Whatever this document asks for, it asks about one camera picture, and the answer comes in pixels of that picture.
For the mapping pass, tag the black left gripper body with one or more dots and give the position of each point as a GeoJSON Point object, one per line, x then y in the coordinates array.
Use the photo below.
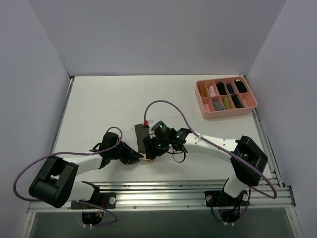
{"type": "Point", "coordinates": [124, 153]}

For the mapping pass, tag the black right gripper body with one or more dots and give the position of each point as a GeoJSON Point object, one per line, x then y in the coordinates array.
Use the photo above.
{"type": "Point", "coordinates": [150, 149]}

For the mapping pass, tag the brown underwear cream waistband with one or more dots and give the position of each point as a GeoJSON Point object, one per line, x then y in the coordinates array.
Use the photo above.
{"type": "Point", "coordinates": [141, 133]}

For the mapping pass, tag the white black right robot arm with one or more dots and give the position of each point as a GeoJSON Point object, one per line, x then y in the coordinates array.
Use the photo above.
{"type": "Point", "coordinates": [246, 157]}

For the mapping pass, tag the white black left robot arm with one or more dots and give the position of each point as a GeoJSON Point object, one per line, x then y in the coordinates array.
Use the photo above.
{"type": "Point", "coordinates": [55, 182]}

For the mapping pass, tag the orange rolled garment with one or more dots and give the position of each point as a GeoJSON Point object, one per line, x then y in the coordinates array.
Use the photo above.
{"type": "Point", "coordinates": [202, 91]}

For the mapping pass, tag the grey patterned rolled garment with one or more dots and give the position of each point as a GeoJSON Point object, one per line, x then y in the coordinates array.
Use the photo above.
{"type": "Point", "coordinates": [217, 106]}

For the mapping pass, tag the pink white rolled garment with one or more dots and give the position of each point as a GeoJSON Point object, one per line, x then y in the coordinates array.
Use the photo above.
{"type": "Point", "coordinates": [212, 91]}

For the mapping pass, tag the yellow rolled garment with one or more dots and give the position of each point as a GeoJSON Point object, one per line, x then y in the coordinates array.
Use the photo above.
{"type": "Point", "coordinates": [227, 103]}

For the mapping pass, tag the pink divided storage box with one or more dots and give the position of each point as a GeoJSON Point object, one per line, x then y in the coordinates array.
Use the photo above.
{"type": "Point", "coordinates": [224, 97]}

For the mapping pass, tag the black rolled garment lower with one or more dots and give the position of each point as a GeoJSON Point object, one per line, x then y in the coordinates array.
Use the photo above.
{"type": "Point", "coordinates": [236, 101]}

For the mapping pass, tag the dark blue rolled garment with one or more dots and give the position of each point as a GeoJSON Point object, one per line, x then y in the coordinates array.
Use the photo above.
{"type": "Point", "coordinates": [230, 89]}

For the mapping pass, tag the black white rolled garment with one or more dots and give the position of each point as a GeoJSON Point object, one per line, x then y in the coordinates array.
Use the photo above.
{"type": "Point", "coordinates": [241, 86]}

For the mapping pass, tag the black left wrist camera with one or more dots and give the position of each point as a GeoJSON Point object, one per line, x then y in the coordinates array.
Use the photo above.
{"type": "Point", "coordinates": [109, 140]}

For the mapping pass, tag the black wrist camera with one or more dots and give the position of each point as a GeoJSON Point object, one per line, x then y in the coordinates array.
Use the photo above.
{"type": "Point", "coordinates": [162, 131]}
{"type": "Point", "coordinates": [109, 140]}

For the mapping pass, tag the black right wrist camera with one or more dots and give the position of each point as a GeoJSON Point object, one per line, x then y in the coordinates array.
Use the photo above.
{"type": "Point", "coordinates": [162, 131]}

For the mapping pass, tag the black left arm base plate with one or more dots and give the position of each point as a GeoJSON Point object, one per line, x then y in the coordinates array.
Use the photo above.
{"type": "Point", "coordinates": [102, 199]}

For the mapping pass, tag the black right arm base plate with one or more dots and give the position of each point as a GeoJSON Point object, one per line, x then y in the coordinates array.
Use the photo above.
{"type": "Point", "coordinates": [217, 198]}

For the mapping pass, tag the aluminium frame rail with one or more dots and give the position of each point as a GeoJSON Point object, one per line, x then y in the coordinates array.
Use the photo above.
{"type": "Point", "coordinates": [172, 195]}

